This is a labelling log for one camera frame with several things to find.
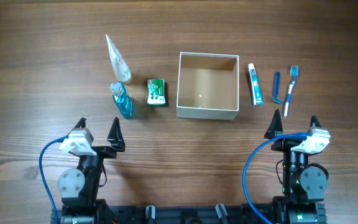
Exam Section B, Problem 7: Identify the blue white toothbrush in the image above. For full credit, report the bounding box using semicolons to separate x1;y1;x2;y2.
284;65;299;117

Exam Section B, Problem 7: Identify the green white soap box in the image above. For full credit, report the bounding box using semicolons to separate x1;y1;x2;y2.
147;79;166;106

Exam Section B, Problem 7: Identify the blue disposable razor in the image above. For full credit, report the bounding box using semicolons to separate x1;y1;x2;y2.
272;72;283;104

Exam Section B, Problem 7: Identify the white floral lotion tube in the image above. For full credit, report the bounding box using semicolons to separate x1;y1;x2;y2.
106;35;132;83

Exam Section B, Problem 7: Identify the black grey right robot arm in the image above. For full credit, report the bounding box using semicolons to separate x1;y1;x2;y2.
265;115;331;223

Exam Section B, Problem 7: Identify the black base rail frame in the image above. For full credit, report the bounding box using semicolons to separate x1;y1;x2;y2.
50;203;328;224

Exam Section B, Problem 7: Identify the white cardboard box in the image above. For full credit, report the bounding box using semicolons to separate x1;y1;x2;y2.
177;52;239;120

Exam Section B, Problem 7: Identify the teal toothpaste tube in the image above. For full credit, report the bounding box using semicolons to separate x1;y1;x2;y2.
248;63;264;105

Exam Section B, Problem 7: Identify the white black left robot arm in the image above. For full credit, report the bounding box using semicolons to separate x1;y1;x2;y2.
55;117;126;223

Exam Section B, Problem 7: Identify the blue mouthwash bottle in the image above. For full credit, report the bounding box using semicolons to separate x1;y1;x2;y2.
110;82;133;119

